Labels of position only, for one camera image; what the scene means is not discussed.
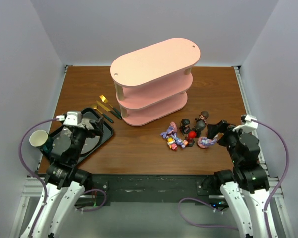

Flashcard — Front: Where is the brown haired hero figure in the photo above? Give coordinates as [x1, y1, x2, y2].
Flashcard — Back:
[195, 111, 209, 124]

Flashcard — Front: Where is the dark bat hero figure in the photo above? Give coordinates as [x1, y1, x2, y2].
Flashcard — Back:
[193, 120, 206, 134]

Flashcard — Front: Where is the red spider hero figure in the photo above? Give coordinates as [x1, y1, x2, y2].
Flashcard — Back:
[183, 130, 197, 147]

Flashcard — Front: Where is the black haired red figure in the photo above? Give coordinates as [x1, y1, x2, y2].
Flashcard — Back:
[180, 119, 191, 134]

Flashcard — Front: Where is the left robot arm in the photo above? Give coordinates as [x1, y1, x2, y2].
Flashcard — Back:
[18, 111, 104, 238]

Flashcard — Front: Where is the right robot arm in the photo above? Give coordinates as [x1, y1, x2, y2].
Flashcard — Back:
[207, 115, 278, 238]

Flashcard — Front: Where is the pink three-tier shelf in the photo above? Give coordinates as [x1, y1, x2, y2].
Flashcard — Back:
[110, 38, 201, 126]

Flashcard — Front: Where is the round deer pattern plate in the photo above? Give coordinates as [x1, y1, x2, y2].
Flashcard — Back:
[81, 136, 100, 156]

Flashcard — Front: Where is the purple bunny pink donut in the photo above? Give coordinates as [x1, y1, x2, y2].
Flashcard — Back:
[197, 136, 217, 149]

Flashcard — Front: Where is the dark green glass cup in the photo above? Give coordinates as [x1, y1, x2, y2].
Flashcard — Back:
[39, 135, 53, 157]

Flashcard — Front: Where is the white paper cup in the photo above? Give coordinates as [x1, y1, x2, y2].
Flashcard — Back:
[29, 130, 48, 147]

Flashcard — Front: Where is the purple bunny with cake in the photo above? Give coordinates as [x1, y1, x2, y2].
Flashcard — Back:
[171, 133, 189, 148]

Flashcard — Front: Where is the purple bunny pink cotton candy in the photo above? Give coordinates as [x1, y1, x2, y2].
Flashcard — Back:
[160, 121, 178, 139]

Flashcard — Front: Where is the ice cream cone bear toy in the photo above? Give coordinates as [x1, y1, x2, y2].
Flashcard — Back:
[167, 137, 177, 150]

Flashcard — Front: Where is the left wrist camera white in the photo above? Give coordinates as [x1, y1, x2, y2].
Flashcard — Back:
[56, 111, 82, 126]

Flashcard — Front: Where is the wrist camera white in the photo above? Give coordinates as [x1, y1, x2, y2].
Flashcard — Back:
[56, 111, 82, 126]
[233, 114, 258, 133]

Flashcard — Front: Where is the gold spoon green handle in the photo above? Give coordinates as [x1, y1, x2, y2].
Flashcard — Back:
[91, 104, 103, 115]

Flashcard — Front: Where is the gold knife green handle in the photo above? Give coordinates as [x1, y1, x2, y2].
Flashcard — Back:
[96, 101, 114, 123]

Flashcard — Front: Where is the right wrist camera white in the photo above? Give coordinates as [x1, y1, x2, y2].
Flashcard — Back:
[233, 114, 258, 133]

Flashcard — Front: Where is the gold fork green handle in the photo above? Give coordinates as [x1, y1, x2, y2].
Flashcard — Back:
[99, 95, 122, 119]

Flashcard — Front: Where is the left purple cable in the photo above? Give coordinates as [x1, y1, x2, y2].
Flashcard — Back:
[18, 116, 65, 236]

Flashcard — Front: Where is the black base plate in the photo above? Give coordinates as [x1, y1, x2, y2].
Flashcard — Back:
[92, 174, 227, 208]

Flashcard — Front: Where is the aluminium frame rail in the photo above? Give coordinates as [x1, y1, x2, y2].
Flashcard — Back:
[233, 66, 295, 238]

